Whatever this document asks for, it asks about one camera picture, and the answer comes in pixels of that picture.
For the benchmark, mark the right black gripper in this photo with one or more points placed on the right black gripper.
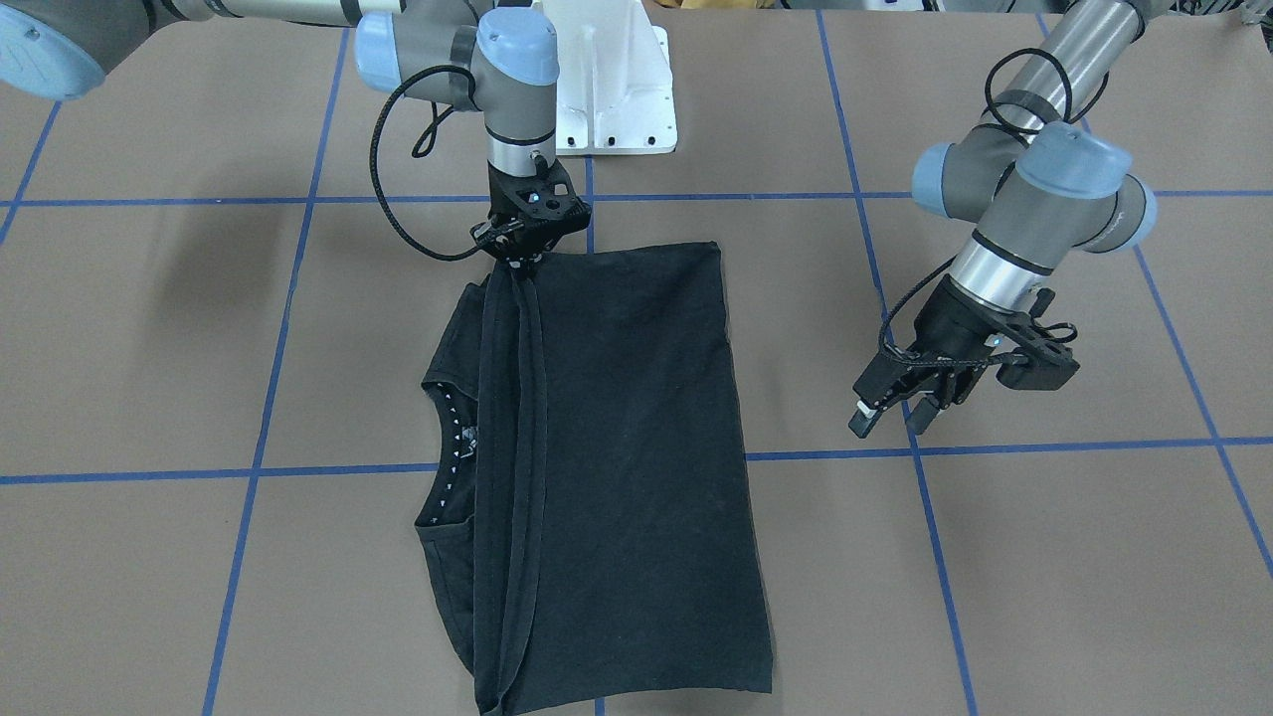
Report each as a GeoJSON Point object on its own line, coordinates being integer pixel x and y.
{"type": "Point", "coordinates": [500, 200]}

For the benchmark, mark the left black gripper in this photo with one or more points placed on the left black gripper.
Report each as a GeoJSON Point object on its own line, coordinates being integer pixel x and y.
{"type": "Point", "coordinates": [943, 326]}

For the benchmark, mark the black graphic t-shirt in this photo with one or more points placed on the black graphic t-shirt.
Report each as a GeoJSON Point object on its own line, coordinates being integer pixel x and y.
{"type": "Point", "coordinates": [589, 532]}

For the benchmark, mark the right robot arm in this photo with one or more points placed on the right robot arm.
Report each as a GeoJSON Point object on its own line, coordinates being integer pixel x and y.
{"type": "Point", "coordinates": [499, 59]}

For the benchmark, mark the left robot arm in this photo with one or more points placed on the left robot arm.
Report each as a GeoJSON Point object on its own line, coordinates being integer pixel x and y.
{"type": "Point", "coordinates": [1034, 186]}

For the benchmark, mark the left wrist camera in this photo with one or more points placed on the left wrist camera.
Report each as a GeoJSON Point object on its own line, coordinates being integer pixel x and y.
{"type": "Point", "coordinates": [1042, 359]}

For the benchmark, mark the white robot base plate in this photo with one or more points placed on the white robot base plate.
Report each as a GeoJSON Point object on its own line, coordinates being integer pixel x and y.
{"type": "Point", "coordinates": [615, 92]}

